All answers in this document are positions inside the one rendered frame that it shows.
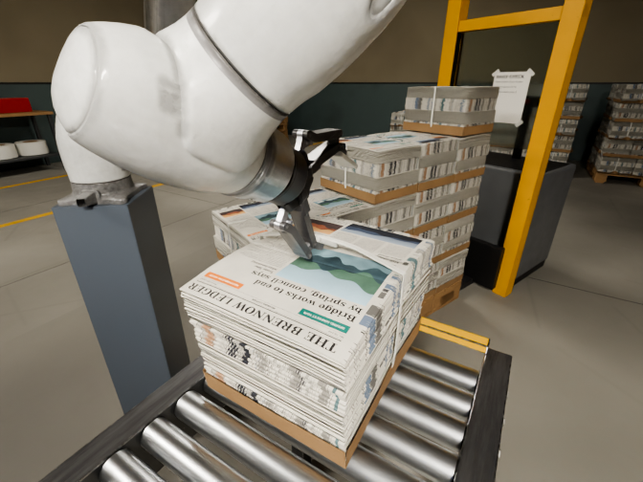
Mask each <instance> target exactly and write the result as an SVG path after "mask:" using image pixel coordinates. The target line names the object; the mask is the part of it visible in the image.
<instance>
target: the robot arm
mask: <svg viewBox="0 0 643 482"><path fill-rule="evenodd" d="M406 2H407V0H198V1H197V2H196V0H144V28H142V27H139V26H136V25H130V24H123V23H117V22H84V23H82V24H80V25H78V26H77V27H75V28H74V30H73V31H72V32H71V33H70V35H69V36H68V38H67V40H66V42H65V44H64V46H63V48H62V51H61V53H60V55H59V58H58V61H57V64H56V66H55V71H54V74H53V80H52V88H51V94H52V101H53V107H54V108H55V112H56V116H55V139H56V143H57V147H58V151H59V154H60V158H61V161H62V162H63V165H64V168H65V170H66V172H67V174H68V177H69V179H70V183H71V188H72V193H70V194H69V195H67V196H65V197H63V198H61V199H59V200H57V203H58V205H59V206H60V207H65V206H79V207H80V208H84V207H88V206H92V205H109V204H111V205H123V204H126V203H128V201H129V199H131V198H132V197H133V196H135V195H136V194H137V193H139V192H140V191H141V190H143V189H145V188H147V185H146V183H134V182H133V180H132V177H131V174H130V172H132V173H134V174H137V175H139V176H142V177H145V178H146V179H149V180H152V181H154V182H157V183H160V184H164V185H167V186H173V187H177V188H181V189H184V190H189V191H195V192H201V193H209V192H219V193H221V194H223V195H227V196H231V197H235V198H238V199H243V200H253V201H257V202H260V203H265V202H269V203H272V204H275V205H276V206H277V208H278V209H279V211H278V214H277V219H271V221H270V223H269V226H270V227H271V228H272V229H275V230H277V231H278V232H279V233H280V235H281V236H282V238H283V239H284V240H285V242H286V243H287V244H288V246H289V247H290V248H291V250H292V251H293V253H294V254H295V255H297V256H300V257H304V258H307V259H310V258H311V257H312V252H311V251H312V250H313V249H317V250H320V251H321V250H322V249H323V246H324V245H327V246H330V247H334V248H338V244H337V243H333V242H331V241H329V240H326V239H323V238H320V237H318V236H315V233H314V230H313V226H312V223H311V219H310V216H309V211H310V207H309V203H308V200H307V198H309V194H310V187H311V185H312V183H313V179H314V177H313V174H314V173H316V172H317V171H318V170H319V169H321V165H322V164H323V163H325V162H326V161H327V160H329V159H332V160H333V161H334V162H336V163H337V164H339V165H340V166H342V167H349V168H356V169H357V168H358V165H357V164H356V163H355V162H353V161H352V160H351V159H350V158H348V157H347V156H346V154H347V151H346V149H345V148H346V145H345V143H344V142H340V138H341V137H342V136H343V130H342V129H331V128H325V129H320V130H314V131H311V130H302V129H294V130H293V132H292V136H293V138H294V139H296V145H295V148H294V147H293V146H292V145H291V143H290V141H289V140H288V138H287V137H286V136H285V135H284V134H283V133H281V132H280V131H278V130H277V127H278V126H279V125H280V123H281V122H282V121H283V120H284V119H285V118H286V117H287V116H288V115H289V114H290V113H292V112H293V111H294V110H295V109H296V108H298V107H299V106H300V105H301V104H302V103H304V102H305V101H307V100H308V99H310V98H312V97H313V96H315V95H316V94H317V93H319V92H320V91H321V90H322V89H324V88H325V87H326V86H327V85H328V84H330V83H331V82H332V81H333V80H334V79H335V78H337V77H338V76H339V75H340V74H341V73H342V72H343V71H344V70H345V69H346V68H347V67H348V66H350V65H351V64H352V63H353V62H354V61H355V60H356V59H357V58H358V57H359V56H360V55H361V54H362V53H363V52H364V50H365V49H366V48H367V47H368V46H369V45H370V44H371V43H372V42H373V41H374V40H375V39H376V38H377V37H378V36H379V35H380V33H381V32H382V31H383V30H384V29H385V28H386V27H387V25H388V24H389V23H390V22H391V21H392V19H393V18H394V17H395V15H396V14H397V13H398V12H399V11H400V10H401V9H402V7H403V6H404V5H405V3H406ZM325 141H327V142H325ZM313 142H324V143H323V144H322V145H320V146H319V147H317V148H316V149H314V150H313V151H312V152H310V153H309V154H307V153H306V152H305V151H304V149H305V147H308V146H309V145H313ZM288 213H290V214H291V217H292V220H293V221H291V220H290V218H289V217H288ZM293 223H294V226H293Z"/></svg>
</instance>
